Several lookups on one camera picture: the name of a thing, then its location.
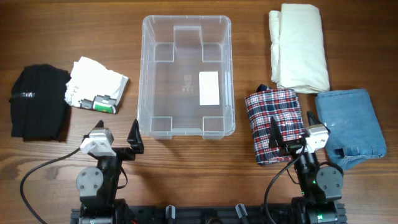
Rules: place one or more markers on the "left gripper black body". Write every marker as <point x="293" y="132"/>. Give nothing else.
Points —
<point x="125" y="154"/>

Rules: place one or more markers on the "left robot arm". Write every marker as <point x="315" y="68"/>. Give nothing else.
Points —
<point x="98" y="185"/>

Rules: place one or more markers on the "cream cloth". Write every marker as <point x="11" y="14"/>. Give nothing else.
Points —
<point x="297" y="50"/>

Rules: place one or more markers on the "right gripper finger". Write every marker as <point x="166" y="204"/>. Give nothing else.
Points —
<point x="276" y="138"/>
<point x="313" y="120"/>

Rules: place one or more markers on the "folded white graphic t-shirt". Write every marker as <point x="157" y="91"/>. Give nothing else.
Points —
<point x="94" y="87"/>

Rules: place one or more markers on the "folded black garment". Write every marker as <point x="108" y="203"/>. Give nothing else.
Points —
<point x="38" y="106"/>

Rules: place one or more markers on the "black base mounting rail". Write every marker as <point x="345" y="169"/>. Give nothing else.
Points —
<point x="280" y="213"/>

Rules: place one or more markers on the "blue denim jeans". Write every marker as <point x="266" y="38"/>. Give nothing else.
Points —
<point x="355" y="133"/>

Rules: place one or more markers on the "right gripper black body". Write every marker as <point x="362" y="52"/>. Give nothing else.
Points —
<point x="291" y="147"/>

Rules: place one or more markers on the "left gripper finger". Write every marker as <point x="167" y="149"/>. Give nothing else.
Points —
<point x="134" y="138"/>
<point x="100" y="124"/>

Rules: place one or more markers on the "red navy plaid shirt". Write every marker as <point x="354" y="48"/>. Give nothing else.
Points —
<point x="283" y="106"/>

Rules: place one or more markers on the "white label in container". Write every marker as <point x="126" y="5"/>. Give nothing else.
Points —
<point x="209" y="88"/>

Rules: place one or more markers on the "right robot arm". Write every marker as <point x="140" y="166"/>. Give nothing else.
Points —
<point x="321" y="183"/>

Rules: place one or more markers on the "clear plastic storage container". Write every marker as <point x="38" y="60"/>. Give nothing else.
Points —
<point x="175" y="49"/>

